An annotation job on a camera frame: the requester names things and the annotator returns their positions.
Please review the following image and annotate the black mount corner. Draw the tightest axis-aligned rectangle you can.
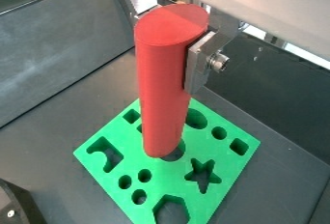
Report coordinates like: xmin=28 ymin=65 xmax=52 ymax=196
xmin=0 ymin=179 xmax=47 ymax=224

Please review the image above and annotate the green shape sorter block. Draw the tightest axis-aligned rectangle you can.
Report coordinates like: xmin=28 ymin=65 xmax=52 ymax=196
xmin=74 ymin=100 xmax=261 ymax=224

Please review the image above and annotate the red oval peg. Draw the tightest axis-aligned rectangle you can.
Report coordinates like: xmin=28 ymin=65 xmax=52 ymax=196
xmin=134 ymin=4 xmax=209 ymax=157

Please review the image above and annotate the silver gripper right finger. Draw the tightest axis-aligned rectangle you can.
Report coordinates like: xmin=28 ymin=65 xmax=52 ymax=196
xmin=185 ymin=9 xmax=246 ymax=95

